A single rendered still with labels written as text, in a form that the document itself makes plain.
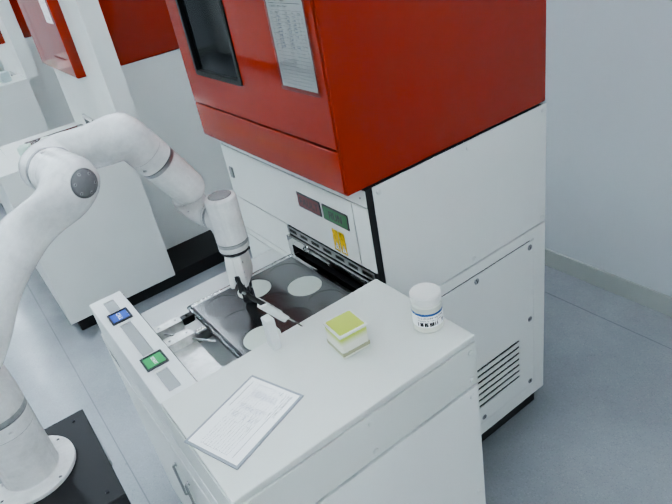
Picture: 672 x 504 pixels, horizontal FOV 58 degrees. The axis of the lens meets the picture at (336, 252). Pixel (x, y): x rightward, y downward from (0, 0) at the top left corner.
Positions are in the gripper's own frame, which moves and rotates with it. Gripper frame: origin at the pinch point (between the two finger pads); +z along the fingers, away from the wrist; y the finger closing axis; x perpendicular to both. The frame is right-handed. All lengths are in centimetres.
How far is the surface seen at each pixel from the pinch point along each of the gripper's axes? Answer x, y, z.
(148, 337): -22.3, 19.3, -3.5
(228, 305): -6.6, 0.3, 2.6
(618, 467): 108, -6, 93
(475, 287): 65, -18, 19
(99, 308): -42.2, 3.5, -3.5
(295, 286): 12.4, -5.5, 2.6
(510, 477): 72, -5, 93
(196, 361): -11.4, 21.1, 4.5
